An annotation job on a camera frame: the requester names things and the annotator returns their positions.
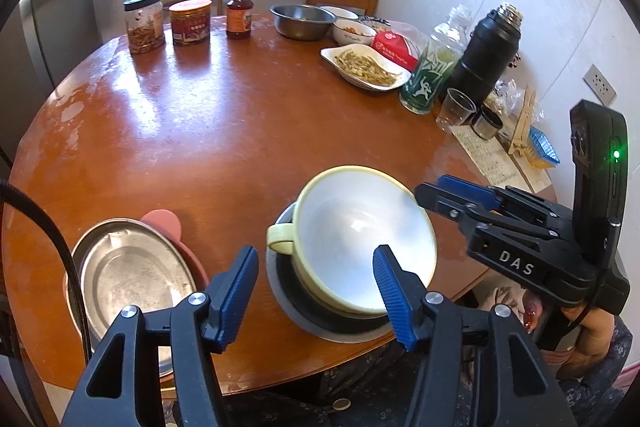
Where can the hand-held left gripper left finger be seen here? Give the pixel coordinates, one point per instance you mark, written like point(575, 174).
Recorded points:
point(235, 292)

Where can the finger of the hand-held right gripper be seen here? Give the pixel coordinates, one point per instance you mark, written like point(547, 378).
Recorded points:
point(440, 202)
point(465, 188)

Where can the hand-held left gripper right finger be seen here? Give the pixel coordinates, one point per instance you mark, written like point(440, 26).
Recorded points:
point(395, 302)

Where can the small steel bowl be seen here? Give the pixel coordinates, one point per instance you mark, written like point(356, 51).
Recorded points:
point(320, 312)

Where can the white cup with yellow rim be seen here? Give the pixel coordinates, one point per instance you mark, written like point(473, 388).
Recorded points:
point(350, 232)

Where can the pink plate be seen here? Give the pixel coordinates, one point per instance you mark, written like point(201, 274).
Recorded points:
point(165, 224)

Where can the round steel plate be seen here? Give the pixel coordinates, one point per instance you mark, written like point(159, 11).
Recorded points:
point(130, 277)

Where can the person's right hand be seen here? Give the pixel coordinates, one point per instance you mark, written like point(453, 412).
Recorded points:
point(597, 337)

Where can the handwritten paper sheet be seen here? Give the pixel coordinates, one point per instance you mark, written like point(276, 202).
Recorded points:
point(492, 162)

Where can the steel thermos lid cup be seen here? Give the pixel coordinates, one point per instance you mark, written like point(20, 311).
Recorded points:
point(486, 124)

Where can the clear plastic cup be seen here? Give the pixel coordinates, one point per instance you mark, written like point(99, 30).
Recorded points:
point(455, 109)

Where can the wooden clothespins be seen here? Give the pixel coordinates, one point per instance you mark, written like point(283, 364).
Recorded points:
point(522, 127)

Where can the person's dark floral clothing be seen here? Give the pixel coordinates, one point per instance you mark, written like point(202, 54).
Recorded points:
point(350, 382)

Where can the clear snack bag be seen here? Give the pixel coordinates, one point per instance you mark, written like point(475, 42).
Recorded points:
point(507, 94)

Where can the green labelled plastic bottle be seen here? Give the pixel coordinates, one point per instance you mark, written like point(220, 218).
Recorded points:
point(430, 77)

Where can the black thermos flask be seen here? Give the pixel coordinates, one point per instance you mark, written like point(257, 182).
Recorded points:
point(485, 52)

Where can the white plate of dried fish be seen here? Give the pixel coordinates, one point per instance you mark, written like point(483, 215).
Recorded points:
point(365, 67)

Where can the red packet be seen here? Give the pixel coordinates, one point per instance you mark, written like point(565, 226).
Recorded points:
point(395, 49)

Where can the clear plastic bag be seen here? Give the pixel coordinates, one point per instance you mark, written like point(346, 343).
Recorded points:
point(412, 34)

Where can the white bowl with food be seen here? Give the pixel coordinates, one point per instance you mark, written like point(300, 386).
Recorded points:
point(352, 38)

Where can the blue patterned bowl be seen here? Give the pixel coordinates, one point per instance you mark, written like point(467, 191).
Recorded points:
point(377, 23)

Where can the plain white bowl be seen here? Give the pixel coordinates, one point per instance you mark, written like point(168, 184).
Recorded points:
point(345, 13)

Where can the large steel bowl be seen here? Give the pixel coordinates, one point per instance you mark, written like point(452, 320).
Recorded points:
point(300, 24)

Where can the jar with red lid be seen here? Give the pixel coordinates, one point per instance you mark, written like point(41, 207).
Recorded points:
point(190, 27)

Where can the brown sauce bottle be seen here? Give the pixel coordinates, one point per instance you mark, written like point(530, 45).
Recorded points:
point(239, 19)

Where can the clear jar with black lid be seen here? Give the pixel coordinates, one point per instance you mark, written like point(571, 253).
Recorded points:
point(145, 32)

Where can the grey refrigerator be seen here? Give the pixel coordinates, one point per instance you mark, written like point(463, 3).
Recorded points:
point(45, 37)

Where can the white wall socket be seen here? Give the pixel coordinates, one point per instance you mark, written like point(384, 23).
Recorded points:
point(600, 84)

